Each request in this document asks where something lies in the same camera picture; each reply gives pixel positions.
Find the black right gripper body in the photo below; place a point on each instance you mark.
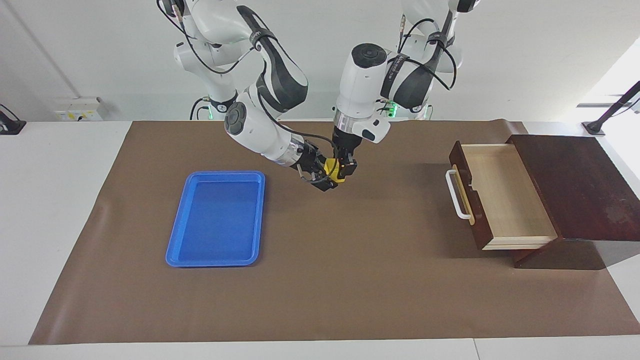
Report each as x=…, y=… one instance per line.
x=311, y=161

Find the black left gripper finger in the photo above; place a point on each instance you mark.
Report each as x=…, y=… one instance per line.
x=351, y=167
x=340, y=166

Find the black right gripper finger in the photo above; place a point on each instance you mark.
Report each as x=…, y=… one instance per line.
x=324, y=155
x=322, y=183

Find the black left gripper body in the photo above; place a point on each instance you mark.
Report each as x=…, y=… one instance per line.
x=346, y=145

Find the yellow cube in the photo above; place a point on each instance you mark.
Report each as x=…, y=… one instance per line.
x=330, y=170

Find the dark wooden drawer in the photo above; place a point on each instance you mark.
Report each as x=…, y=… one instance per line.
x=515, y=200

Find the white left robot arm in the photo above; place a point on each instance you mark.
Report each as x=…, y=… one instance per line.
x=362, y=80

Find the brown table mat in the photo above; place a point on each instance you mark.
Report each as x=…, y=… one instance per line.
x=360, y=250

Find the blue plastic tray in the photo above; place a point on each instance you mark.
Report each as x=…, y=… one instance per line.
x=220, y=220

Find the dark brown wooden cabinet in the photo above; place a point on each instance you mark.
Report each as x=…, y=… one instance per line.
x=590, y=200

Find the white wall power socket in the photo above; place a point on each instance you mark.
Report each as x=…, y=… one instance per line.
x=77, y=110

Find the black camera stand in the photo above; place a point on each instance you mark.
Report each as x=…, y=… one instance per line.
x=612, y=109

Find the black clamp mount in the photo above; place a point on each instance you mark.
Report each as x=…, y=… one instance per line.
x=10, y=126

